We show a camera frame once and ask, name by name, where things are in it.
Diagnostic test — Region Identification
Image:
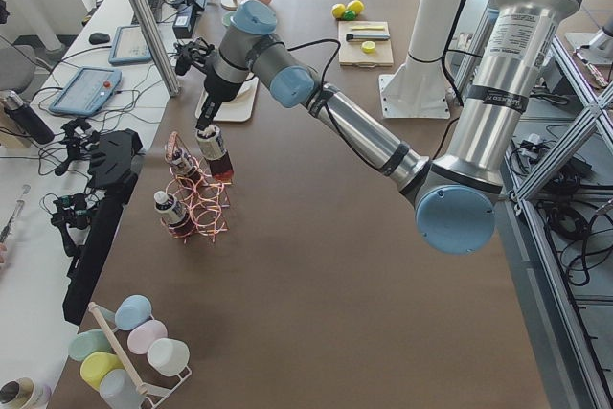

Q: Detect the white cup rack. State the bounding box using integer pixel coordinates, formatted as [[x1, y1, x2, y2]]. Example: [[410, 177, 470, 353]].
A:
[[87, 302, 193, 408]]

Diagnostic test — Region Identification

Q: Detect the white plastic cup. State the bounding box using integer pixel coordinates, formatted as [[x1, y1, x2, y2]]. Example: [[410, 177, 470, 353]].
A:
[[147, 338, 190, 376]]

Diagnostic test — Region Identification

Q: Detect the green lime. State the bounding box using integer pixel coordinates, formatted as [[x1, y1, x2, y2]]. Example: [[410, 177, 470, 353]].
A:
[[341, 10, 357, 21]]

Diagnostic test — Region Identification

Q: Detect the yellow plastic cup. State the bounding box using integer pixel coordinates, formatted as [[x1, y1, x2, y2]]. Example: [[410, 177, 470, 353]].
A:
[[79, 352, 124, 391]]

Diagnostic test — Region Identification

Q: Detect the paper cup tan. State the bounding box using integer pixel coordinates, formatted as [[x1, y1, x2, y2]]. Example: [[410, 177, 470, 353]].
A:
[[1, 377, 52, 409]]

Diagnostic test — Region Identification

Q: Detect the aluminium frame post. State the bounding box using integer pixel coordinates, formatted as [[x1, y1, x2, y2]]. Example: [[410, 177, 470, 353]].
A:
[[128, 0, 180, 97]]

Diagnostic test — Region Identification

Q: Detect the yellow lemon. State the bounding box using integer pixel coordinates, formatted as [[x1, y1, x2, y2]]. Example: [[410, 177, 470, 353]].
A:
[[347, 0, 365, 15], [331, 3, 347, 19]]

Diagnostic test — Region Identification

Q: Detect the steel muddler with black tip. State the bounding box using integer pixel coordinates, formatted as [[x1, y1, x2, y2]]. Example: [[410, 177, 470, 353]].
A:
[[345, 31, 390, 42]]

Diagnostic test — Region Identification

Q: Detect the copper wire bottle rack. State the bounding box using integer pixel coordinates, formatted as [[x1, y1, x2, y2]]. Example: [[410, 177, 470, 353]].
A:
[[165, 131, 230, 242]]

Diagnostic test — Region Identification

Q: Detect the yellow plastic knife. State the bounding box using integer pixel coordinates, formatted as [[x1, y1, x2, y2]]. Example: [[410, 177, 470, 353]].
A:
[[350, 24, 386, 31]]

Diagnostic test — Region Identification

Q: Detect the black camera arm mount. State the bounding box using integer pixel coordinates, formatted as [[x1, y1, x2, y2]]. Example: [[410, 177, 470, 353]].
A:
[[62, 128, 143, 326]]

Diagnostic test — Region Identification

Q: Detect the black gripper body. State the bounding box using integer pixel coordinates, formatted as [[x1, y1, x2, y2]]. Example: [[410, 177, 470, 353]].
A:
[[204, 71, 239, 106]]

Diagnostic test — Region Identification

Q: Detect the green plastic cup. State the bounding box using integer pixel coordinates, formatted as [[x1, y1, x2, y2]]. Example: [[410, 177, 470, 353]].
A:
[[68, 329, 113, 362]]

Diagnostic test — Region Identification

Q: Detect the tea bottle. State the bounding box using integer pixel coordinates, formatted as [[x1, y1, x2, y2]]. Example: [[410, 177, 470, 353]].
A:
[[153, 191, 194, 237], [170, 148, 197, 178], [196, 125, 234, 184]]

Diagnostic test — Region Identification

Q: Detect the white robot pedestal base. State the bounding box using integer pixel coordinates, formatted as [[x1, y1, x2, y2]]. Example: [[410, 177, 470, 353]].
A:
[[379, 0, 462, 119]]

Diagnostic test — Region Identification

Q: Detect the yellow lemon lower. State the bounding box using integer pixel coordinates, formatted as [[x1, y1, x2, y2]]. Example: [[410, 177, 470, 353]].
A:
[[331, 3, 347, 19]]

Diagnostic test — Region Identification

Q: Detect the black computer mouse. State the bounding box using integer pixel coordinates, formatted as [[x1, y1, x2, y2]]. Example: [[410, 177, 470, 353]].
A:
[[88, 33, 110, 45]]

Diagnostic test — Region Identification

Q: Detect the pink plastic cup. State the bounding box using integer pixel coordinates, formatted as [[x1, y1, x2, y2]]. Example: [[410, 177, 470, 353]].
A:
[[127, 319, 168, 354]]

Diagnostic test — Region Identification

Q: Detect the grey plastic cup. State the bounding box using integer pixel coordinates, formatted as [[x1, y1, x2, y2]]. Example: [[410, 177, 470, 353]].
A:
[[99, 369, 145, 409]]

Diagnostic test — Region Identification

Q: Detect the blue plastic cup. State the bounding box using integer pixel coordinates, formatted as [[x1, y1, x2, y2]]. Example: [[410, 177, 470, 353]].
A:
[[115, 294, 152, 331]]

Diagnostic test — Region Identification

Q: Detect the black water bottle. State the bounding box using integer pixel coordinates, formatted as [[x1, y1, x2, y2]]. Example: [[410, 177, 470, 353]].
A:
[[1, 91, 54, 144]]

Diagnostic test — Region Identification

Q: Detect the blue teach pendant near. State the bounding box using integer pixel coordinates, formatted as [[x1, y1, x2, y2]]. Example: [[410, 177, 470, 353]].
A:
[[49, 67, 122, 117]]

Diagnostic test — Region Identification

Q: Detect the cream serving tray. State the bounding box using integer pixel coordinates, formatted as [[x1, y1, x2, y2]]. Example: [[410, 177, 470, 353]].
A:
[[214, 79, 259, 123]]

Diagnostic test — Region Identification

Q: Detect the blue teach pendant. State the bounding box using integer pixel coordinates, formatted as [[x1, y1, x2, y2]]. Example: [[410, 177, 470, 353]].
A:
[[108, 25, 152, 66], [49, 67, 122, 117]]

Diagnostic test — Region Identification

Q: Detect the half lemon slice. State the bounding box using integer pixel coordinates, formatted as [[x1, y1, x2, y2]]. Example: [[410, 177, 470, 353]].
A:
[[361, 40, 376, 54]]

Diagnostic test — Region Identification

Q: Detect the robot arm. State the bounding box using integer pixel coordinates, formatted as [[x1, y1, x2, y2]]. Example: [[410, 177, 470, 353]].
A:
[[196, 0, 582, 255]]

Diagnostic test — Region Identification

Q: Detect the yellow lemon upper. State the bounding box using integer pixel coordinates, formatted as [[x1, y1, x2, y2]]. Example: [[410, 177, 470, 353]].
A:
[[347, 0, 365, 15]]

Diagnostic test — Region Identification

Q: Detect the wooden cutting board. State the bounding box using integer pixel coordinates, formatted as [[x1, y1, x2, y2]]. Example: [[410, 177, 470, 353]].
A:
[[337, 20, 394, 67]]

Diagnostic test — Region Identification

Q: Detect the blue teach pendant far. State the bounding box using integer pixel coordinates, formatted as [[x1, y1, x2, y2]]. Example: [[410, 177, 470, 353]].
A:
[[108, 25, 152, 66]]

